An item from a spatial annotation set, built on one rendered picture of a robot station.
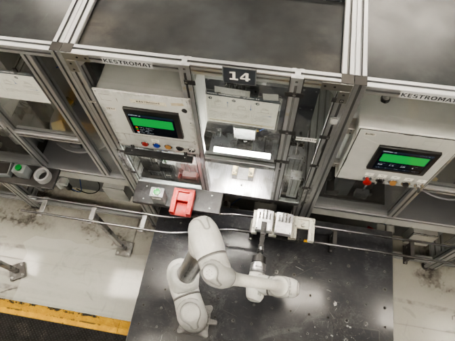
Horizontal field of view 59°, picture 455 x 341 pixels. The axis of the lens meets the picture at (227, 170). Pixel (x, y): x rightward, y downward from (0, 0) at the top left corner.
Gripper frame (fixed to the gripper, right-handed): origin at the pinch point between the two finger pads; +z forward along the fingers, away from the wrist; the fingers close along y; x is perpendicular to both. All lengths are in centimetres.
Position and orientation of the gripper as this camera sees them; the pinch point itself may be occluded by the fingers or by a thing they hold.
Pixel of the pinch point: (263, 228)
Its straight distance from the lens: 238.2
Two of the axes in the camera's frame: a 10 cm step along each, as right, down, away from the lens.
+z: 1.7, -8.9, 4.2
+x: -9.8, -1.4, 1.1
